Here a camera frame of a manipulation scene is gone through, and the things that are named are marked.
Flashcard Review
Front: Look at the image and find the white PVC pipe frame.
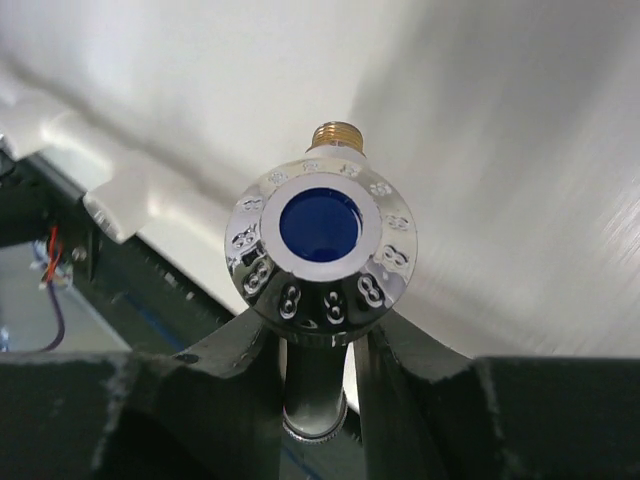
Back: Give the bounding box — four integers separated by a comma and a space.
1, 62, 246, 313

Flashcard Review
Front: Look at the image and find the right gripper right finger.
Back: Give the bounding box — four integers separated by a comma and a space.
354, 312, 639, 479

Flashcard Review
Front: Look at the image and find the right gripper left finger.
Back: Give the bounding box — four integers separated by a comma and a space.
1, 318, 282, 479

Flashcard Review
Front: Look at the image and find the white faucet with chrome knob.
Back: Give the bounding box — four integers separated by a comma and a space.
224, 121, 418, 444

